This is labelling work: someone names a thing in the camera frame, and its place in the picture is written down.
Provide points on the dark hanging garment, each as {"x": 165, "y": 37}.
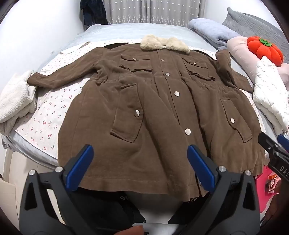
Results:
{"x": 94, "y": 13}

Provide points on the white quilted blanket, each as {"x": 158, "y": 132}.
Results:
{"x": 271, "y": 90}

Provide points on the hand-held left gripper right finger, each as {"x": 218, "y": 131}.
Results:
{"x": 199, "y": 167}

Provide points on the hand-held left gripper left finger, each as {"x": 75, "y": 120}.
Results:
{"x": 79, "y": 165}

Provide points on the person's black pants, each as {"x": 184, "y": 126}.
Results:
{"x": 108, "y": 207}

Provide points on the grey quilted pillow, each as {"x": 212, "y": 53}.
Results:
{"x": 248, "y": 22}

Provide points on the grey star print curtain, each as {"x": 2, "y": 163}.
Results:
{"x": 135, "y": 11}

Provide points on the bed with light blue quilt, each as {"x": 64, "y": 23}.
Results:
{"x": 112, "y": 31}

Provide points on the red pumpkin plush cushion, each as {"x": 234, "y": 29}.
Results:
{"x": 264, "y": 53}

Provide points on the white fleece blanket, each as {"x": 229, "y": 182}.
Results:
{"x": 13, "y": 99}

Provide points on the pale pink blanket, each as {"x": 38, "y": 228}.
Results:
{"x": 239, "y": 52}

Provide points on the light blue folded duvet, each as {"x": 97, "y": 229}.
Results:
{"x": 210, "y": 29}

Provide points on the cherry print blanket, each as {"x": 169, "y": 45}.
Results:
{"x": 52, "y": 108}

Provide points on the brown coat with fur collar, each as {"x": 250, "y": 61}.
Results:
{"x": 146, "y": 113}

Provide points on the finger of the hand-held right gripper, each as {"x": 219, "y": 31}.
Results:
{"x": 266, "y": 141}
{"x": 284, "y": 141}

